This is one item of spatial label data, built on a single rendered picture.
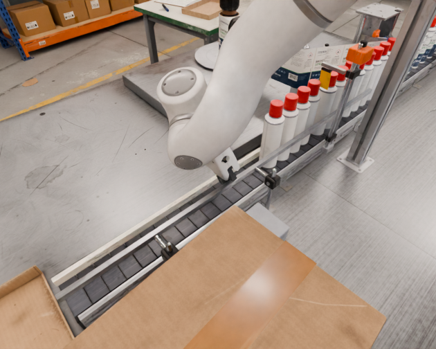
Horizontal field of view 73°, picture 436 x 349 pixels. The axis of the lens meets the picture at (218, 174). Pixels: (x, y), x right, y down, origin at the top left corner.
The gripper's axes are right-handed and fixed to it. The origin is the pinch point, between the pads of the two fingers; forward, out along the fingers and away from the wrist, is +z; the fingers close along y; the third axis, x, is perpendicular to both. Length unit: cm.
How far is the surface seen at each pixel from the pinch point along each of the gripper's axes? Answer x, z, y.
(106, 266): 31.0, -13.2, -4.0
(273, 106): -19.6, -7.7, -0.1
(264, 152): -13.7, 5.6, 0.0
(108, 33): -84, 131, 360
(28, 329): 52, -7, 2
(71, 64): -16, 106, 304
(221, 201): 4.3, 5.2, -1.6
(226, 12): -56, 6, 59
